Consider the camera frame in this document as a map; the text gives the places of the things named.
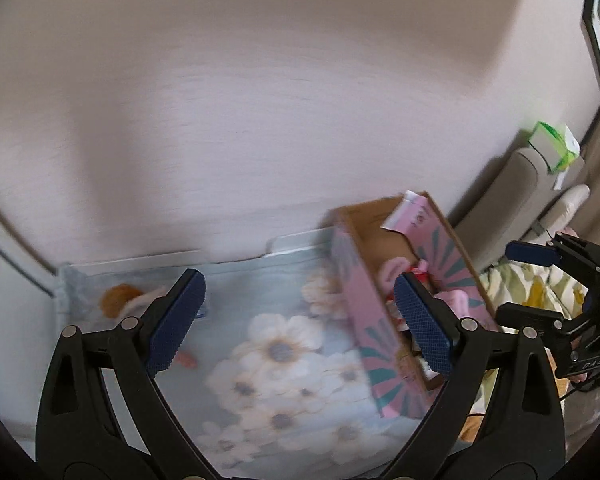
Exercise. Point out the green and white tissue pack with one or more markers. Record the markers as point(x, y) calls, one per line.
point(550, 140)

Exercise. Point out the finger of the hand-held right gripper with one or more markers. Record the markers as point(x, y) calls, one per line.
point(527, 316)
point(530, 252)

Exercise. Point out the light blue floral blanket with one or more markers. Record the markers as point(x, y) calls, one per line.
point(280, 350)

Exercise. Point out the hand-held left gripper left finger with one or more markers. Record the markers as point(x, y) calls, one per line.
point(177, 320)

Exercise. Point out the grey cushion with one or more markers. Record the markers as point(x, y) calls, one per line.
point(505, 200)
point(562, 207)

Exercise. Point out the green floral bedsheet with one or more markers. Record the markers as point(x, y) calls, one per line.
point(520, 280)

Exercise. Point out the pink fluffy sock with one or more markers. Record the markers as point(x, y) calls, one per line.
point(457, 302)

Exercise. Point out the brown plush hat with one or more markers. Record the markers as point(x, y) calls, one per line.
point(120, 297)

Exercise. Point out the pink plastic clip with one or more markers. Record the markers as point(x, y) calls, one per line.
point(186, 359)

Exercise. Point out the pink striped cardboard box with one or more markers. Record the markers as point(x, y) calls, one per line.
point(370, 320)

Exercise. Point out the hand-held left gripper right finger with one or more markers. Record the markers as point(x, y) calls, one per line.
point(422, 320)

